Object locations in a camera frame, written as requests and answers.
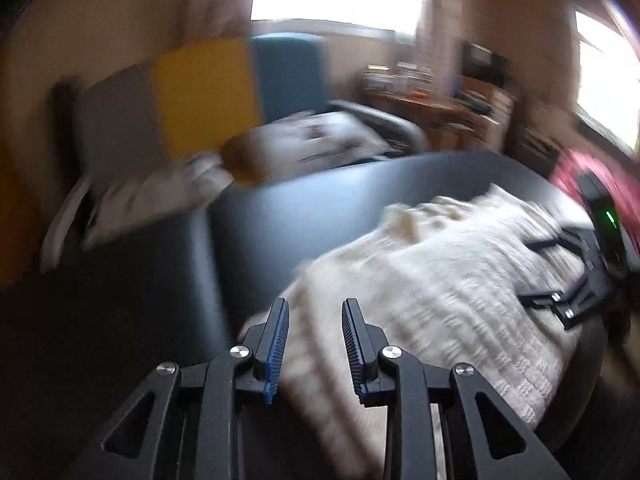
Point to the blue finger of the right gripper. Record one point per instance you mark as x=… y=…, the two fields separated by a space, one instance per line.
x=565 y=241
x=556 y=300

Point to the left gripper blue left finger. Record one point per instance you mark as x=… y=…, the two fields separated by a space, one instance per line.
x=246 y=374

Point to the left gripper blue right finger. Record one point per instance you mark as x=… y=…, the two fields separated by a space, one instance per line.
x=386 y=376

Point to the cream knitted sweater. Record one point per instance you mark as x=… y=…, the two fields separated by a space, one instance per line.
x=441 y=280

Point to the wooden side table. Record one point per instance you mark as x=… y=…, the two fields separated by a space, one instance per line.
x=447 y=124

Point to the triangle pattern pillow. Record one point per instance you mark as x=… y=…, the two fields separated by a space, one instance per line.
x=187 y=183

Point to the black television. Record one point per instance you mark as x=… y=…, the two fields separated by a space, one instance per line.
x=482 y=64

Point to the multicolour sofa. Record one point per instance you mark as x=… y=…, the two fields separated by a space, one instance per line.
x=185 y=102

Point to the grey deer print pillow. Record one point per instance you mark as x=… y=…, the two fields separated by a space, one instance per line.
x=298 y=145

